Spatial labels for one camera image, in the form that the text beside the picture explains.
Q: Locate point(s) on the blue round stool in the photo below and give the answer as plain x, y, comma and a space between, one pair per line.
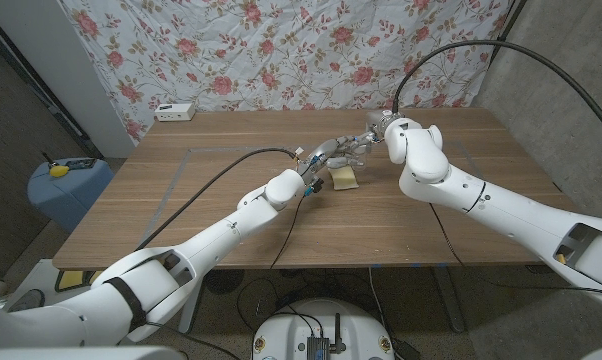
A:
66, 200

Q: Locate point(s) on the grey table leg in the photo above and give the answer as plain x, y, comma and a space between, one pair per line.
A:
451, 305

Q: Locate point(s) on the black round disc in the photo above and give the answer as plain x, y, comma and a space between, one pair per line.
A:
224, 281

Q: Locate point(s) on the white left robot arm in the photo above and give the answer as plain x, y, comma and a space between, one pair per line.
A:
211, 240

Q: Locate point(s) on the white table leg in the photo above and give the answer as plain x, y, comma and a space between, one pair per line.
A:
193, 315

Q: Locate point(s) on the yellow sponge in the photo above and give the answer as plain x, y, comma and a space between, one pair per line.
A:
345, 180

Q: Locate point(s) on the grey shoe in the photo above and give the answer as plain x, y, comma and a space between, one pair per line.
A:
28, 299

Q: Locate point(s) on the black flat device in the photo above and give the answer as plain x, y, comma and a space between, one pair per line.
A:
81, 163

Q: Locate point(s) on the small yellow object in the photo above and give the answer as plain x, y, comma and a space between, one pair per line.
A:
58, 171

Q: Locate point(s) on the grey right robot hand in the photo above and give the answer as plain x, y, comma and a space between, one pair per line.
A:
378, 125

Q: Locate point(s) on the white power strip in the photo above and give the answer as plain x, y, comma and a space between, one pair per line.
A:
174, 112

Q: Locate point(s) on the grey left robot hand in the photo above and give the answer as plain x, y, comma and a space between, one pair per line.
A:
331, 150

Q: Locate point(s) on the grey computer box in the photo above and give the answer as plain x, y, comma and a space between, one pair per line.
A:
318, 349

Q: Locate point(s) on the black antenna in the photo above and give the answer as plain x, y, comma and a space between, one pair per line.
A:
337, 332

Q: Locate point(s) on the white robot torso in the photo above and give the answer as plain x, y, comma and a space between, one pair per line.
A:
321, 325

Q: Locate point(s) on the yellow black floor mat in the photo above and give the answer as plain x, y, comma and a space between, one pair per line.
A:
71, 280

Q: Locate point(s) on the black diagonal door frame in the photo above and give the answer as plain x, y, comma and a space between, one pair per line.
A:
31, 79

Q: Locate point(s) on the black stand pole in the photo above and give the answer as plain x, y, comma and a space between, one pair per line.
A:
506, 32

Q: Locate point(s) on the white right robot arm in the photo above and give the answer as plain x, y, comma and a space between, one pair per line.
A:
501, 210

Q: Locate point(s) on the floral rose backdrop cloth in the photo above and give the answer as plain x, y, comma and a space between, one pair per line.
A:
291, 55

